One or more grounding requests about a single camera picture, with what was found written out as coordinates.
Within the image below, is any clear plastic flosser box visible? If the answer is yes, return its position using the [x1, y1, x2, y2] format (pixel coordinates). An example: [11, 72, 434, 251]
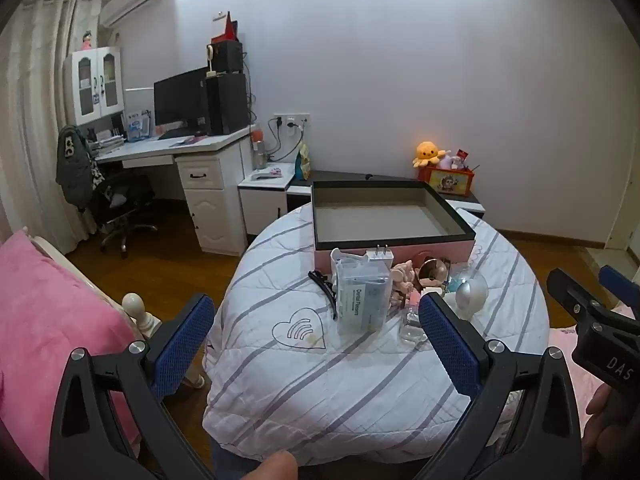
[334, 260, 394, 336]

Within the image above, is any black office chair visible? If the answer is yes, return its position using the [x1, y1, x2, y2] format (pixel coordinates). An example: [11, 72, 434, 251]
[90, 167, 160, 253]

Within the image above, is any yellow blue snack bag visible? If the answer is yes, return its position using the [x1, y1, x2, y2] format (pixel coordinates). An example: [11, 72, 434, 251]
[295, 142, 312, 181]

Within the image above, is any black hair clip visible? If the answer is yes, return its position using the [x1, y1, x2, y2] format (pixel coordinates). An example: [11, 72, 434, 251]
[307, 270, 339, 321]

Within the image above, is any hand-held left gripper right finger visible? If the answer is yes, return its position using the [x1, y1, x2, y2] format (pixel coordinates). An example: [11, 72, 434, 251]
[417, 291, 584, 480]

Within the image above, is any person's left hand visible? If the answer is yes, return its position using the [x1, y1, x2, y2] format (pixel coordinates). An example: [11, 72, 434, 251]
[248, 450, 300, 480]

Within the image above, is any bottle with orange cap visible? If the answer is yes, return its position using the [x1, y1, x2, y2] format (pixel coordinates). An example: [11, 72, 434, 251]
[251, 129, 269, 170]

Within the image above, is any orange octopus plush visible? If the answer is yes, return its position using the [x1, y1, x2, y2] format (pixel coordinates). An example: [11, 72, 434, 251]
[412, 141, 451, 169]

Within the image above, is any stack of papers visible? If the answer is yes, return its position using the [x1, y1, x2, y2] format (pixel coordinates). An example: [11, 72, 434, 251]
[87, 127, 126, 154]

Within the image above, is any white door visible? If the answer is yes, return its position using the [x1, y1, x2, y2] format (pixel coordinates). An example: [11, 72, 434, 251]
[607, 170, 640, 256]

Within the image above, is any black power cable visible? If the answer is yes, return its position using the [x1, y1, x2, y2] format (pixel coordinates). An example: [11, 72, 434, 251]
[265, 117, 287, 163]

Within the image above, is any white bed frame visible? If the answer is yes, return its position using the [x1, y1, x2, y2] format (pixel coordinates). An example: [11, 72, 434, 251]
[27, 235, 207, 391]

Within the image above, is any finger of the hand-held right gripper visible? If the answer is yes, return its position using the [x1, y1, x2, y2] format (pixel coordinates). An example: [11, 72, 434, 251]
[599, 265, 640, 322]
[546, 268, 608, 333]

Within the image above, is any pink doll figurine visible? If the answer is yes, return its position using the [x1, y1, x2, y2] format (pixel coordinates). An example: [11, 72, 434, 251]
[390, 259, 426, 311]

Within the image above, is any person's right hand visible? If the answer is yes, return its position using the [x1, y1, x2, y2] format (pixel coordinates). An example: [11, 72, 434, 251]
[584, 384, 640, 463]

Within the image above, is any white curved cup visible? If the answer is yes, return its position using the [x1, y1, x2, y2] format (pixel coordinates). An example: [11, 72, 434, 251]
[330, 247, 370, 273]

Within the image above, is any white charger plug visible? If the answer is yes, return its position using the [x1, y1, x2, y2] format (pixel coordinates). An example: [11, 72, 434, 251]
[367, 245, 396, 267]

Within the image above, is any black computer tower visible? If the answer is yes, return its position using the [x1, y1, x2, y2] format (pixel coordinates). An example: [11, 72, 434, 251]
[205, 72, 251, 136]

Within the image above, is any rose gold metal cylinder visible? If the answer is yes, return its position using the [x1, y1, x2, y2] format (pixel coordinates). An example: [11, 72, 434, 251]
[415, 256, 451, 289]

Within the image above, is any clear glass bottle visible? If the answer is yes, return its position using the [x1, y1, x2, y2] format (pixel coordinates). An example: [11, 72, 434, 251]
[400, 307, 431, 344]

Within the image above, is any pink blanket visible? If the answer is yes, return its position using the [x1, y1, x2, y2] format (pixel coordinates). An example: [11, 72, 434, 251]
[0, 230, 146, 456]

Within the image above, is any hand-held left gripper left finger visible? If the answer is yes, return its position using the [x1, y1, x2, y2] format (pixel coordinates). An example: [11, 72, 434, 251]
[49, 292, 217, 480]

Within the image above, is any orange toy box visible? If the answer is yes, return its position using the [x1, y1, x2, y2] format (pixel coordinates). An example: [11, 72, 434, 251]
[418, 166, 475, 198]

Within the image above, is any white hutch cabinet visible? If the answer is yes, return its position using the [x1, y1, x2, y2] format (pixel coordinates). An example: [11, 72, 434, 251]
[64, 46, 126, 127]

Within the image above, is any white astronaut figure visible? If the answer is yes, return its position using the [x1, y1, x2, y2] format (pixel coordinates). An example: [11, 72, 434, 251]
[442, 267, 489, 321]

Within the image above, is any white computer desk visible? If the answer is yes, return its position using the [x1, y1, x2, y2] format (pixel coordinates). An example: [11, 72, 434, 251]
[95, 125, 258, 256]

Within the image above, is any grey backpack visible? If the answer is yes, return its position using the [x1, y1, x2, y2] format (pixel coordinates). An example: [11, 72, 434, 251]
[55, 124, 94, 206]

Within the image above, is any blue white box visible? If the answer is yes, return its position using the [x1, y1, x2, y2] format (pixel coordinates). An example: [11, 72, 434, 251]
[125, 110, 152, 142]

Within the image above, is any cream curtain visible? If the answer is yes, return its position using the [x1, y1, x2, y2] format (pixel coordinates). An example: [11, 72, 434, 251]
[0, 0, 108, 241]

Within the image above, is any pink box with black rim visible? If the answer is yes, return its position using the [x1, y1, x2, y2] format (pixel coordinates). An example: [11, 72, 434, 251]
[311, 180, 477, 267]

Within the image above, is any black speaker box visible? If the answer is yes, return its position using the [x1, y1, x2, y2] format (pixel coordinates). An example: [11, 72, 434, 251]
[216, 41, 244, 74]

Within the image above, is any black computer monitor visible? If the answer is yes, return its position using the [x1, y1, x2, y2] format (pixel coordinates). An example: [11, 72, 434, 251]
[153, 66, 211, 136]

